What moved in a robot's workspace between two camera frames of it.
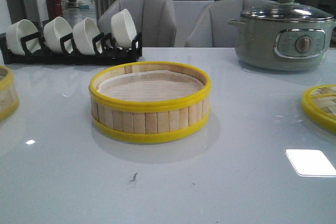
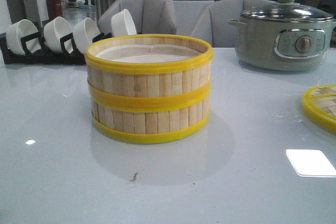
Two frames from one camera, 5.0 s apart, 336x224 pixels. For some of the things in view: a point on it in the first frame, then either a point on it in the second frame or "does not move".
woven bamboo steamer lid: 319,103 does not move
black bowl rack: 32,51 does not move
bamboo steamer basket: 9,99 to 149,72
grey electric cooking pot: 280,45 does not move
